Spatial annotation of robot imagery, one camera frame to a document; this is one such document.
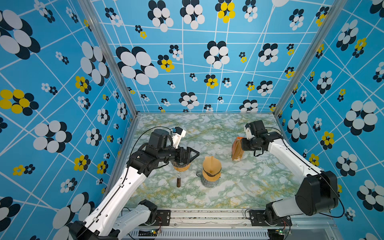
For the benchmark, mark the aluminium front rail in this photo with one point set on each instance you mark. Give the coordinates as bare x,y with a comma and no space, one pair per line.
231,224

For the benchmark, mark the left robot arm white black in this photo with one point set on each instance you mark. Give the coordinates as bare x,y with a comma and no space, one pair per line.
106,222

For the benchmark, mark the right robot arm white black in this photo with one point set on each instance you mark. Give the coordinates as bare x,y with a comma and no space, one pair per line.
318,190

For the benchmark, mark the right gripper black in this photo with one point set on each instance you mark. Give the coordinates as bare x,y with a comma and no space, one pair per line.
244,146

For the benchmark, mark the left aluminium corner post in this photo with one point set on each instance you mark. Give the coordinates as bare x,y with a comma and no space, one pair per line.
90,15

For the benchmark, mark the right circuit board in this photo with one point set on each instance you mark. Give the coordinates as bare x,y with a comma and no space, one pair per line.
276,234

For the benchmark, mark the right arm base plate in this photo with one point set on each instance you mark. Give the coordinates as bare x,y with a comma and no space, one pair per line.
258,218

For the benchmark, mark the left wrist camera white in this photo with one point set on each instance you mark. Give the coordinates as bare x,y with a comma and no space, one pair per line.
177,134

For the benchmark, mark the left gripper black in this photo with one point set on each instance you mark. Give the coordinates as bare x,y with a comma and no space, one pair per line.
187,159

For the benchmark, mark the aluminium corner post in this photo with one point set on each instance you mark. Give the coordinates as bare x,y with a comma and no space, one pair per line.
323,31
90,15

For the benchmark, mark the ribbed glass carafe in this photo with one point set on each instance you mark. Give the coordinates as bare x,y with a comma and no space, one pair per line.
205,182

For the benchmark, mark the circuit board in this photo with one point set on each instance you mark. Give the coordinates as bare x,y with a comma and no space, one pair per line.
149,233
276,234

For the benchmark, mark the right aluminium corner post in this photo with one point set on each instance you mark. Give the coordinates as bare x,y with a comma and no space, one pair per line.
323,31

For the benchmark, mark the left circuit board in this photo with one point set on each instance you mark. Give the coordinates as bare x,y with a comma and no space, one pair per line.
149,233

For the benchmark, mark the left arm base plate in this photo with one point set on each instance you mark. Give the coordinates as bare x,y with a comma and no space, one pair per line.
159,218

